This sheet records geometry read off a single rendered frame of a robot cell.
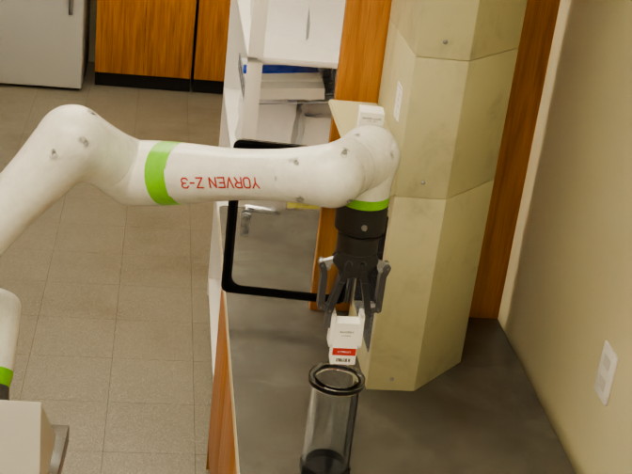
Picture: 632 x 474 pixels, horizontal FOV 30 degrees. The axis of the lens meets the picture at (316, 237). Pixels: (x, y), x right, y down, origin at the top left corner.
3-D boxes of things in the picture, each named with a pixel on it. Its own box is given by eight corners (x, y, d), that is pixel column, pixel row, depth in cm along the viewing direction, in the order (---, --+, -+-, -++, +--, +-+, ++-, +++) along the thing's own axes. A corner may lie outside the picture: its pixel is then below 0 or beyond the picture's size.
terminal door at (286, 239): (343, 305, 290) (364, 152, 274) (220, 292, 289) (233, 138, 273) (343, 303, 291) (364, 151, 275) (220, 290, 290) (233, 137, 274)
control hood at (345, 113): (371, 143, 275) (377, 102, 271) (394, 197, 246) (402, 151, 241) (323, 139, 273) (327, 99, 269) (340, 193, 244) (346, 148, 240)
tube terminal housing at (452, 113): (445, 324, 297) (497, 25, 266) (474, 394, 268) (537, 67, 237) (347, 320, 294) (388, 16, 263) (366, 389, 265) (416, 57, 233)
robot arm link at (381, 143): (415, 127, 207) (360, 111, 211) (382, 144, 196) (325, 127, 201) (403, 200, 212) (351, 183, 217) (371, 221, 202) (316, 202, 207)
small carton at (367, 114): (379, 134, 251) (383, 106, 248) (380, 141, 246) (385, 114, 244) (355, 131, 250) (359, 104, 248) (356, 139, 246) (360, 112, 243)
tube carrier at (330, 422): (348, 453, 239) (361, 362, 230) (355, 485, 229) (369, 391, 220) (295, 451, 238) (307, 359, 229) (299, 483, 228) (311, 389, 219)
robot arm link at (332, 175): (198, 135, 215) (208, 194, 218) (160, 150, 206) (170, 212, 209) (373, 134, 197) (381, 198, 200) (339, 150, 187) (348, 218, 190)
